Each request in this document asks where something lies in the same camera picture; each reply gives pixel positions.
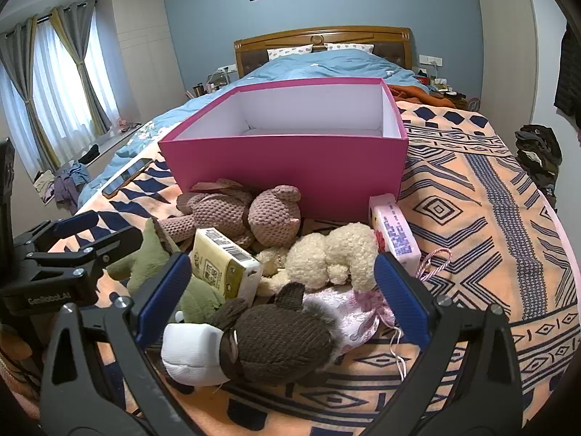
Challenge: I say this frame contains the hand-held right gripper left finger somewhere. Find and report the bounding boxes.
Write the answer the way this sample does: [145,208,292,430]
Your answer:
[40,252,196,436]

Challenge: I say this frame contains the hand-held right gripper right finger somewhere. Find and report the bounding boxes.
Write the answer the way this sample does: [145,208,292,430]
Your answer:
[358,252,525,436]

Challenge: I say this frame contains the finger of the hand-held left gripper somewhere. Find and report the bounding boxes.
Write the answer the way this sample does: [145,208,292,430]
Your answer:
[13,210,99,255]
[20,226,145,289]

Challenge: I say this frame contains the green plush frog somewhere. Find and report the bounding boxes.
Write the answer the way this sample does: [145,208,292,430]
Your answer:
[106,218,228,323]

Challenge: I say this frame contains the pink drawstring pouch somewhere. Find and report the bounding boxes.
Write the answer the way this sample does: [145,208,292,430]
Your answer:
[302,286,405,378]

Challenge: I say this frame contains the pink twisted cord charm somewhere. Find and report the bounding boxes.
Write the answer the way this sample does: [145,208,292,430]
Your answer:
[415,247,455,282]

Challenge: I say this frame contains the pink tissue pack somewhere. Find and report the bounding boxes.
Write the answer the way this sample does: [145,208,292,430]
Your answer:
[367,193,423,275]

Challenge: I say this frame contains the yellow tissue pack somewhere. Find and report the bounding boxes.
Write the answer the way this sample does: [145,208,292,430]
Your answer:
[188,227,264,307]

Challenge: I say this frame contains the cream plush rabbit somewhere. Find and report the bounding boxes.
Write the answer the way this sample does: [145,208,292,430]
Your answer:
[256,222,379,296]

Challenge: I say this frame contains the brown knitted plush toy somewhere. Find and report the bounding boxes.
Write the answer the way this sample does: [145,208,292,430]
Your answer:
[161,282,343,387]

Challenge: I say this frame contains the pink knitted teddy bear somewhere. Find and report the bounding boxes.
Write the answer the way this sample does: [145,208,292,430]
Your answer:
[157,178,302,250]

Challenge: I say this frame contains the pink storage box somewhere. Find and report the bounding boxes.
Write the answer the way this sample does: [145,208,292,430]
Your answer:
[158,77,409,223]

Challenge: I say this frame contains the pile of clothes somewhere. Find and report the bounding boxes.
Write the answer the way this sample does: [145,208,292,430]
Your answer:
[32,161,92,205]

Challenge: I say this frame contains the smartphone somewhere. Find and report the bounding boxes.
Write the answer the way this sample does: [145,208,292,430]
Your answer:
[102,158,154,199]

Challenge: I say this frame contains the orange patterned blanket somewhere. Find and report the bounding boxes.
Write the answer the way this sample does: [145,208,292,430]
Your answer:
[45,97,581,436]

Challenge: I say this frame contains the white sheer curtain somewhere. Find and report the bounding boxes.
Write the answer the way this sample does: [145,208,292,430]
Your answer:
[27,20,98,155]

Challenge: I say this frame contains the grey curtain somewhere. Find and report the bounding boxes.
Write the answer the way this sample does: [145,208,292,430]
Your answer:
[54,0,113,134]
[0,13,62,171]

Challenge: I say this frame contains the cluttered bedside table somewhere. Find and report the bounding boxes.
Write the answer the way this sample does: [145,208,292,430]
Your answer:
[186,67,237,98]

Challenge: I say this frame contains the beige wardrobe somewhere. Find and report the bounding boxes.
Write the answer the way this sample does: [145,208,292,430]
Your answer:
[95,0,187,119]

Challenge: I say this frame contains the dark clothes pile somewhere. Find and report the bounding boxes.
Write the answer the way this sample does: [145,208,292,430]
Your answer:
[514,124,564,210]

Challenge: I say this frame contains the orange brown garment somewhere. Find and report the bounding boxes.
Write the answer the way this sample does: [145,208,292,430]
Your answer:
[388,84,459,110]

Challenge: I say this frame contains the wooden nightstand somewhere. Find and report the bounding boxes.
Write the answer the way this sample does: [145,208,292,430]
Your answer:
[427,86,468,110]

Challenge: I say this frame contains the curtain rod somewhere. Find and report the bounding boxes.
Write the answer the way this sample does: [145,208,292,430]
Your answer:
[0,0,98,39]

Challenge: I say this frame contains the blue floral duvet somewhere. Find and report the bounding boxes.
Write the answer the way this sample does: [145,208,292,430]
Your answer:
[77,50,430,210]

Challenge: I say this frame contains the white patterned pillow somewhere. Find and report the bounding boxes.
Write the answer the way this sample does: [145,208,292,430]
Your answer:
[323,43,375,54]
[267,44,314,61]

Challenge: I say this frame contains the wooden bed headboard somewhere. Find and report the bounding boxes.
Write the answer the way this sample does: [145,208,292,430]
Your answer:
[233,26,414,78]

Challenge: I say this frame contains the hanging dark garment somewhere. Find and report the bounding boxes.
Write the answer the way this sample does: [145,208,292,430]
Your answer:
[554,23,581,128]

